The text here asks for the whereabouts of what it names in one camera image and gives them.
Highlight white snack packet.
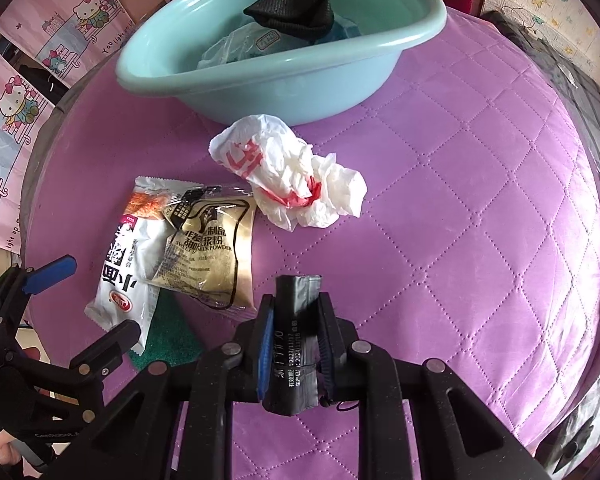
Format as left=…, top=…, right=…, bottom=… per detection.
left=84, top=176, right=206, bottom=356

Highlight purple quilted blanket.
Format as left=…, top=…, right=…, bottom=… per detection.
left=22, top=7, right=600, bottom=480

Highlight green scouring pad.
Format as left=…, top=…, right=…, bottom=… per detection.
left=129, top=287, right=203, bottom=358

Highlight white plastic bag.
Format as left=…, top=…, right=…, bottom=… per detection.
left=209, top=114, right=369, bottom=232

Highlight pink cartoon cat curtain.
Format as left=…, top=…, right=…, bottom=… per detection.
left=0, top=42, right=56, bottom=261
left=0, top=0, right=146, bottom=88

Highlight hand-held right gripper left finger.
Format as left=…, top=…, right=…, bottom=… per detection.
left=62, top=294, right=276, bottom=480

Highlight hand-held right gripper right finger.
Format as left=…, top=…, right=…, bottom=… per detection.
left=316, top=292, right=551, bottom=480

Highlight small black packet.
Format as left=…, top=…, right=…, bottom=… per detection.
left=261, top=274, right=326, bottom=417

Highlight clear plastic bag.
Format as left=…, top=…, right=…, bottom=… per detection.
left=196, top=25, right=301, bottom=71

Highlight black mesh cloth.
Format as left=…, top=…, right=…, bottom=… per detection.
left=243, top=0, right=336, bottom=43

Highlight blue face mask packet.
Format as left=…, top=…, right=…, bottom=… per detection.
left=320, top=15, right=363, bottom=43

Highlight person's left hand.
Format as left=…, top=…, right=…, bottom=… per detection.
left=0, top=435, right=23, bottom=478

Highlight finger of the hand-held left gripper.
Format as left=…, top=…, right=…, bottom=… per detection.
left=0, top=256, right=77, bottom=301
left=35, top=320, right=142, bottom=423

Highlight grey cover under blanket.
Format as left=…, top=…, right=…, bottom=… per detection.
left=17, top=60, right=126, bottom=241

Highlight black hair ties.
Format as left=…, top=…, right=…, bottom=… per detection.
left=322, top=397, right=361, bottom=413

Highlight beige powder packet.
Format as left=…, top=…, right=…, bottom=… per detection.
left=145, top=185, right=257, bottom=313

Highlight dark plaid bed blanket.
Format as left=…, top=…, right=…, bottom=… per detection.
left=482, top=9, right=600, bottom=471

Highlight teal plastic basin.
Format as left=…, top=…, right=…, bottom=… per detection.
left=116, top=0, right=448, bottom=127

